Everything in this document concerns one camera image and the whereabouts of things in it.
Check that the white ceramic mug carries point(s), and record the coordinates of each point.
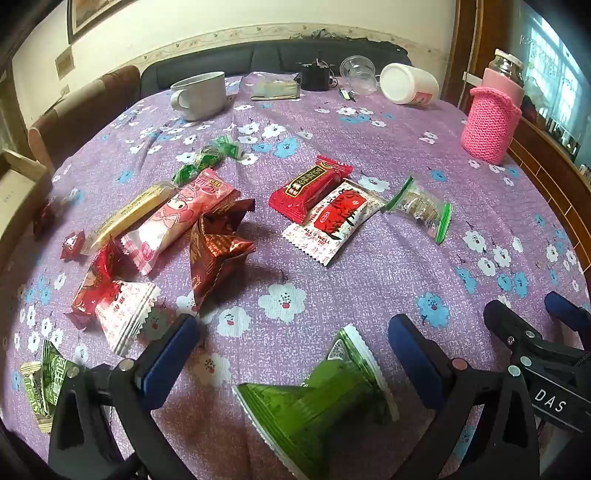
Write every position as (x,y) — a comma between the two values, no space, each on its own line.
(203,94)

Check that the beige green snack packet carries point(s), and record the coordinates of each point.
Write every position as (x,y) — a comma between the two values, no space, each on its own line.
(34,397)

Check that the bottle in pink knitted sleeve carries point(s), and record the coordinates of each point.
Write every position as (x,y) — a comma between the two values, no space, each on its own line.
(491,120)

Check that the white plastic jar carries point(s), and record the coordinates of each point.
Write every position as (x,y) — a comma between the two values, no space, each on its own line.
(408,85)

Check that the wooden door frame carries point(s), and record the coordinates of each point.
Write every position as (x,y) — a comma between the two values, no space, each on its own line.
(466,41)

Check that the long yellow snack packet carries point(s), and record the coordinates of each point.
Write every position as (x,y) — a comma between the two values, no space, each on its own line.
(127,214)

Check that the red packet with black label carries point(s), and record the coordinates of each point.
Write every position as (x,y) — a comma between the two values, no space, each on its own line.
(307,187)

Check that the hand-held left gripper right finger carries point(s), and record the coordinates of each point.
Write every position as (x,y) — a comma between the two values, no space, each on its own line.
(415,357)

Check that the green twisted candy packet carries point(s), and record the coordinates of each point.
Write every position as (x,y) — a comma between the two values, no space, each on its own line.
(207,157)

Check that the purple floral tablecloth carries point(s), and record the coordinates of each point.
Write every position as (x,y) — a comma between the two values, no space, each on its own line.
(351,138)

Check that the small black device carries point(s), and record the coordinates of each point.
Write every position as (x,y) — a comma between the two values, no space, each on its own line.
(316,76)

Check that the framed wall picture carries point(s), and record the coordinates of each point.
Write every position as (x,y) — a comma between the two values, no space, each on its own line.
(87,14)

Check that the white packet with red print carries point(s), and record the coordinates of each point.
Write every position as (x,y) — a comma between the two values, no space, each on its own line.
(334,221)

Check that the small red wrapped candy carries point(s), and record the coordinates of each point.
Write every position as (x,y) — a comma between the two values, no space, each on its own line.
(72,244)
(44,217)

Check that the cardboard box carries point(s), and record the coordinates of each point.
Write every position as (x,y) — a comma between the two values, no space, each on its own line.
(18,198)

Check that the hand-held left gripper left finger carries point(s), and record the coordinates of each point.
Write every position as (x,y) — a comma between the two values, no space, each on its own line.
(170,357)

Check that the clear plastic cup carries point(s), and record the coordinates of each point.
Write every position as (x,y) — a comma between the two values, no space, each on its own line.
(360,74)

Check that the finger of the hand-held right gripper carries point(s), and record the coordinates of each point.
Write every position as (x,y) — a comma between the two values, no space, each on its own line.
(565,311)
(505,323)

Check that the large green snack packet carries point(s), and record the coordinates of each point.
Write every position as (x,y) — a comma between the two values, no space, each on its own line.
(314,408)

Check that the brown armchair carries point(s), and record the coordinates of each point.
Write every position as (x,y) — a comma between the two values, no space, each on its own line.
(83,106)

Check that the dark grey sofa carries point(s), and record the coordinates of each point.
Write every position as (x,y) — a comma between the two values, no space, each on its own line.
(258,57)

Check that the red cartoon snack packet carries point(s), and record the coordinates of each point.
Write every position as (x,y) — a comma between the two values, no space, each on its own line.
(94,281)

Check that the dark brown foil snack packet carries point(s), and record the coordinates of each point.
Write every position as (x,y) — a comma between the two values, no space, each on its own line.
(214,249)

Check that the flat grey-green pouch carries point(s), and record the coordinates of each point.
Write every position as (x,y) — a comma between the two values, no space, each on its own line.
(274,90)

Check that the wooden cabinet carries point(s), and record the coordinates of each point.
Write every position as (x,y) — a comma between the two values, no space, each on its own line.
(549,175)

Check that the pink cartoon snack packet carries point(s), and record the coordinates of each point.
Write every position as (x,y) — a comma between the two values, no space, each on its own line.
(178,217)

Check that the clear packet with green edges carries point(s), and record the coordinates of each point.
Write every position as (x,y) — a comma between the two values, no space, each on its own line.
(420,207)

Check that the white red zigzag-edge packet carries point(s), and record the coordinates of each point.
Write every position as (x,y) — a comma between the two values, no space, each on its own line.
(122,314)

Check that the small dark green snack packet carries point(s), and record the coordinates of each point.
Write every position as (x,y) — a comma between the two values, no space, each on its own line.
(57,374)

